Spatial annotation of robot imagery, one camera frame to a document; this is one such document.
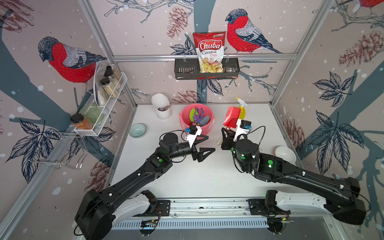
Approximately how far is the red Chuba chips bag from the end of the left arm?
0.48 m

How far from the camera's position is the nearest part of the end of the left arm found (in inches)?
21.8

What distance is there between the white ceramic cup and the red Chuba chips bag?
36 cm

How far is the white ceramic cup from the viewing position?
1061 millimetres

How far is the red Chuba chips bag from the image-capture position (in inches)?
31.8

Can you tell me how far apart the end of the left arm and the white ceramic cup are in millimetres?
496
